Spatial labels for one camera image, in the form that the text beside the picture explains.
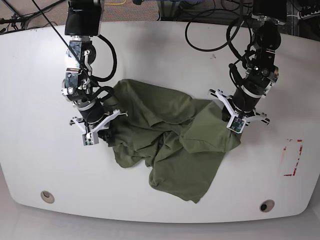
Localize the red tape rectangle marking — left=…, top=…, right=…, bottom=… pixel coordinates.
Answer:
left=281, top=139, right=304, bottom=177

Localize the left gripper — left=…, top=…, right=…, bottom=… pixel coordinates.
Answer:
left=209, top=87, right=270, bottom=125

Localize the yellow cable on floor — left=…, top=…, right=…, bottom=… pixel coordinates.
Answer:
left=103, top=0, right=127, bottom=7

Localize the table cable grommet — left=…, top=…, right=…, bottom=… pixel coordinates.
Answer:
left=40, top=191, right=55, bottom=204
left=259, top=199, right=275, bottom=213

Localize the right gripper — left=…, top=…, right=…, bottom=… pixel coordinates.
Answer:
left=69, top=102, right=128, bottom=147

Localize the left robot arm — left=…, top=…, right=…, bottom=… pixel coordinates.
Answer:
left=210, top=0, right=287, bottom=134

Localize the left table cable grommet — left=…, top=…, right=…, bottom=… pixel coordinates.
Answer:
left=40, top=191, right=55, bottom=204

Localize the olive green T-shirt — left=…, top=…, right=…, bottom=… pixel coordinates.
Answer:
left=108, top=79, right=241, bottom=203

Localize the black tripod stand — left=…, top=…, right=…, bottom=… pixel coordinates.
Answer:
left=0, top=0, right=63, bottom=35

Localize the right table cable grommet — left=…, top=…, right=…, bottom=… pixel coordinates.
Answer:
left=259, top=199, right=275, bottom=213

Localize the white power strip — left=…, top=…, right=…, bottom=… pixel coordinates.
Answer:
left=297, top=4, right=320, bottom=20

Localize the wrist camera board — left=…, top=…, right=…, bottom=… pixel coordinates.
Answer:
left=82, top=132, right=99, bottom=146
left=226, top=115, right=247, bottom=134

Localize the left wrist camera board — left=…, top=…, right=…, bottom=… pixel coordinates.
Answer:
left=226, top=115, right=247, bottom=134

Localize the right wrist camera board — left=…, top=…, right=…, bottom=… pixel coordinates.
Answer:
left=82, top=132, right=99, bottom=146

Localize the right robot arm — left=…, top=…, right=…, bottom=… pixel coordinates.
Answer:
left=61, top=0, right=122, bottom=146

